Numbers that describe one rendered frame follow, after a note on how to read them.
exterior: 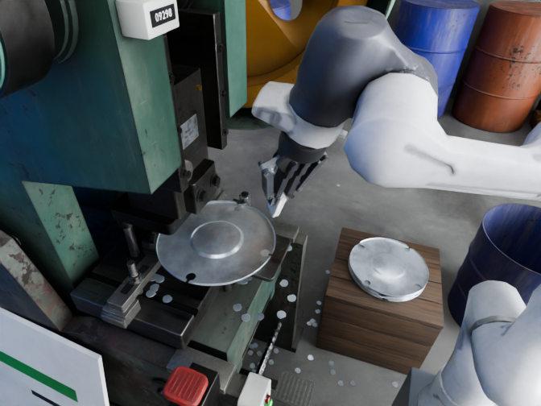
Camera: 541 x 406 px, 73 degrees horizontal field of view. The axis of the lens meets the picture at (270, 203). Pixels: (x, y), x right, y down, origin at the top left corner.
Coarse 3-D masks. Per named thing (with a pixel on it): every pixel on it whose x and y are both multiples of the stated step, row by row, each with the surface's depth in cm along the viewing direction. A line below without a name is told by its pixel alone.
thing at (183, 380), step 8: (176, 368) 67; (184, 368) 67; (176, 376) 66; (184, 376) 66; (192, 376) 66; (200, 376) 66; (168, 384) 65; (176, 384) 65; (184, 384) 65; (192, 384) 65; (200, 384) 65; (168, 392) 64; (176, 392) 64; (184, 392) 64; (192, 392) 64; (200, 392) 64; (176, 400) 63; (184, 400) 63; (192, 400) 63
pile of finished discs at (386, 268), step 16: (368, 240) 149; (384, 240) 149; (352, 256) 142; (368, 256) 142; (384, 256) 142; (400, 256) 143; (416, 256) 143; (352, 272) 136; (368, 272) 136; (384, 272) 135; (400, 272) 136; (416, 272) 136; (368, 288) 130; (384, 288) 130; (400, 288) 130; (416, 288) 131
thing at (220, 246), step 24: (192, 216) 97; (216, 216) 97; (240, 216) 97; (264, 216) 97; (168, 240) 90; (192, 240) 89; (216, 240) 89; (240, 240) 90; (264, 240) 91; (168, 264) 84; (192, 264) 84; (216, 264) 84; (240, 264) 84; (264, 264) 84
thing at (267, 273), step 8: (280, 240) 91; (288, 240) 91; (280, 248) 89; (288, 248) 90; (272, 256) 87; (280, 256) 87; (272, 264) 85; (280, 264) 85; (256, 272) 83; (264, 272) 83; (272, 272) 83; (264, 280) 82; (272, 280) 82; (224, 288) 94; (232, 288) 95
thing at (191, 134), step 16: (176, 64) 74; (176, 80) 68; (192, 80) 71; (176, 96) 67; (192, 96) 72; (192, 112) 74; (192, 128) 75; (192, 144) 77; (192, 160) 78; (208, 160) 83; (192, 176) 78; (208, 176) 81; (128, 192) 80; (160, 192) 76; (176, 192) 75; (192, 192) 77; (208, 192) 82; (144, 208) 81; (160, 208) 79; (176, 208) 78; (192, 208) 79
